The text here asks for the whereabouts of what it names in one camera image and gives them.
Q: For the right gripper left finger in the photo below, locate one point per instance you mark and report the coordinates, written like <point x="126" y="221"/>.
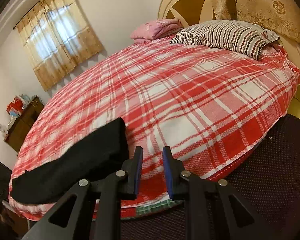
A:
<point x="88" y="203"/>

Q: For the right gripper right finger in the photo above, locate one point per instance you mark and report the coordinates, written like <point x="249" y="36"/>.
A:
<point x="213" y="210"/>

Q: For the black pants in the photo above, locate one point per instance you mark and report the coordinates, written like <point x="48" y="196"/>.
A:
<point x="94" y="157"/>

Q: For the red plaid bed sheet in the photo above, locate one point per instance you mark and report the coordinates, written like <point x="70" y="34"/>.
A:
<point x="210" y="106"/>

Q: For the brown wooden desk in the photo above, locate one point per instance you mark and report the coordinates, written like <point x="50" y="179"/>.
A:
<point x="17" y="133"/>

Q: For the red gift bag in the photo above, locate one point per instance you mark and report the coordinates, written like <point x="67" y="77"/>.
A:
<point x="15" y="107"/>

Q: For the beige window curtain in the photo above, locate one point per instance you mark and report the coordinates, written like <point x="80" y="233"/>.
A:
<point x="57" y="38"/>

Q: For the striped pillow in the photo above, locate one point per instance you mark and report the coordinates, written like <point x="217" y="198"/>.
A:
<point x="239" y="36"/>

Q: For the folded pink blanket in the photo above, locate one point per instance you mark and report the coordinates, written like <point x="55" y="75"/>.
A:
<point x="156" y="29"/>

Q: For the cream wooden headboard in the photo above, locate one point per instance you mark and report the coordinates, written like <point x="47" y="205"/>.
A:
<point x="191" y="12"/>

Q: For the beige side curtain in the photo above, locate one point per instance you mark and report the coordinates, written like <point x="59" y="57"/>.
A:
<point x="280" y="16"/>

